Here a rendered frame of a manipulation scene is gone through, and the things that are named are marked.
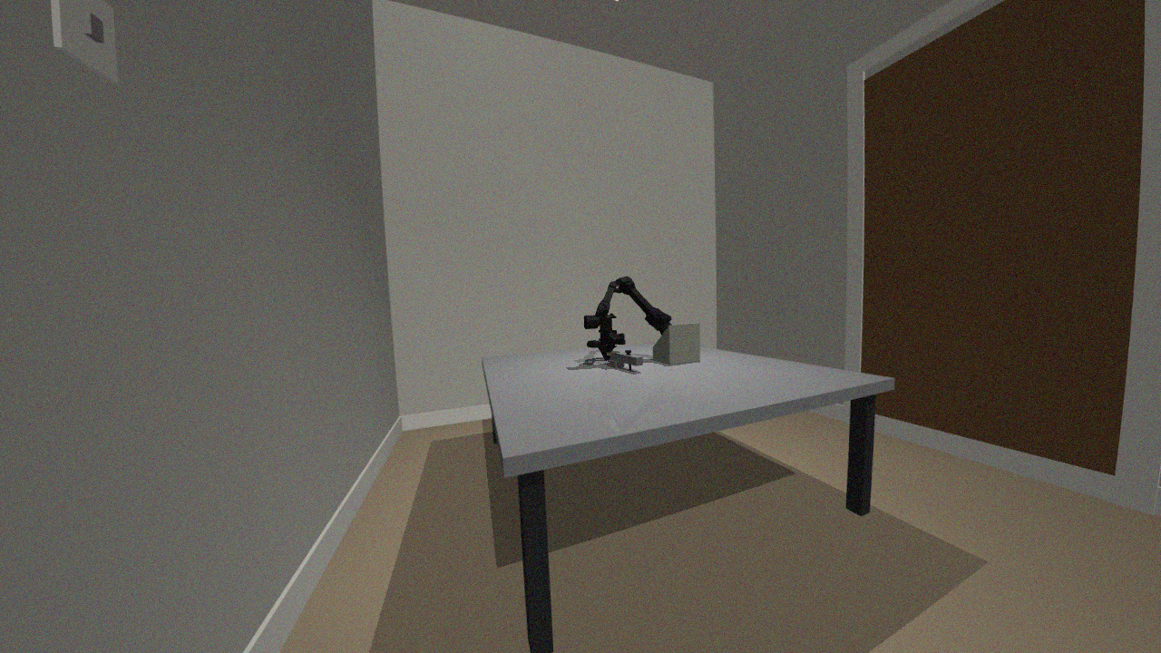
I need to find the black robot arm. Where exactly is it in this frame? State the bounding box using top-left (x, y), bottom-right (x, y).
top-left (584, 277), bottom-right (672, 345)

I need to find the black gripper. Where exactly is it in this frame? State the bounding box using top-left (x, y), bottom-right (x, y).
top-left (587, 328), bottom-right (626, 361)

